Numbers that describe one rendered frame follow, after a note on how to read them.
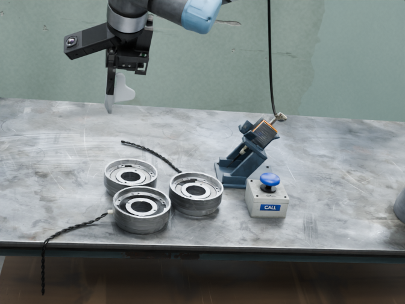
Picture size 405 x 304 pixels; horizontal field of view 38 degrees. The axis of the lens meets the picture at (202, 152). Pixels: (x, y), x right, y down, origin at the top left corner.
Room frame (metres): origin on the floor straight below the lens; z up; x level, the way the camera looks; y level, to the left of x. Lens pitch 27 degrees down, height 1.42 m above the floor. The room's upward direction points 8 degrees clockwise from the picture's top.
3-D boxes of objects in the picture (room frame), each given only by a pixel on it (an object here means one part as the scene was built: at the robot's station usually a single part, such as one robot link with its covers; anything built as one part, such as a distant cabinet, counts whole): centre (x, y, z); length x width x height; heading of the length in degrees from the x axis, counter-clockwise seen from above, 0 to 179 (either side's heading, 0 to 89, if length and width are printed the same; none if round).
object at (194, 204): (0.99, 0.00, 0.82); 0.10 x 0.10 x 0.04
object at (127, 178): (1.01, 0.13, 0.82); 0.10 x 0.10 x 0.04
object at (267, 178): (1.00, -0.14, 0.85); 0.04 x 0.04 x 0.05
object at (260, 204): (1.00, -0.14, 0.82); 0.08 x 0.07 x 0.05; 100
